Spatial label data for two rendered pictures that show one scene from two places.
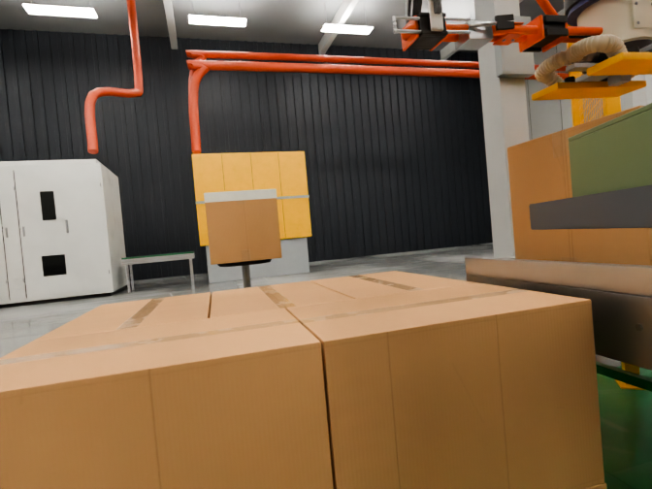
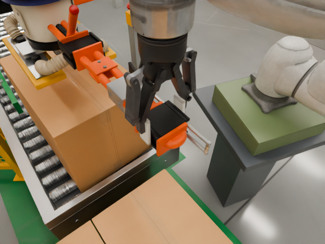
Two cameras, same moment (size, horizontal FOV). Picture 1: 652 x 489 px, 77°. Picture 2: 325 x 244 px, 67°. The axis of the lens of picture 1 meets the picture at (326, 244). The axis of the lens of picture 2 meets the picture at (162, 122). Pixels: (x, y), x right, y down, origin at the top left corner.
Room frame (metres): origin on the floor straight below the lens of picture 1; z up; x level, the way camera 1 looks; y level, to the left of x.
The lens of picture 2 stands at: (1.14, 0.03, 1.58)
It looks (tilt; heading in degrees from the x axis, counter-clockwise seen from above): 48 degrees down; 247
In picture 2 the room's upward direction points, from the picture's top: straight up
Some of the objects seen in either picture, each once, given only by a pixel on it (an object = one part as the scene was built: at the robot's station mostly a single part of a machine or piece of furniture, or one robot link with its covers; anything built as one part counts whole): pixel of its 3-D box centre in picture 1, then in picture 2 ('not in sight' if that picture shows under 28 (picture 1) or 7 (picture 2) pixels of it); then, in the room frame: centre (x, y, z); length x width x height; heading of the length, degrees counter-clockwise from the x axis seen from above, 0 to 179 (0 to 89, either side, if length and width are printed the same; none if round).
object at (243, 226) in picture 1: (242, 228); not in sight; (2.62, 0.52, 0.82); 0.60 x 0.40 x 0.40; 14
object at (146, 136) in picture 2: not in sight; (144, 129); (1.05, -0.28, 1.21); 0.03 x 0.01 x 0.07; 105
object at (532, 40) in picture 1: (542, 34); (82, 50); (1.10, -0.62, 1.21); 0.10 x 0.08 x 0.06; 16
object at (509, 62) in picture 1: (513, 47); not in sight; (2.16, -1.06, 1.62); 0.20 x 0.05 x 0.30; 105
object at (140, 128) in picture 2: not in sight; (136, 124); (1.06, -0.27, 1.24); 0.03 x 0.01 x 0.05; 15
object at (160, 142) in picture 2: (423, 34); (159, 127); (1.01, -0.28, 1.20); 0.08 x 0.07 x 0.05; 106
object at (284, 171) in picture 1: (253, 216); not in sight; (8.53, 1.45, 1.24); 2.22 x 0.91 x 2.48; 107
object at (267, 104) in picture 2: not in sight; (267, 87); (0.37, -0.57, 0.87); 0.22 x 0.18 x 0.06; 89
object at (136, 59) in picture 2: not in sight; (140, 84); (0.75, -1.26, 0.50); 0.07 x 0.07 x 1.00; 15
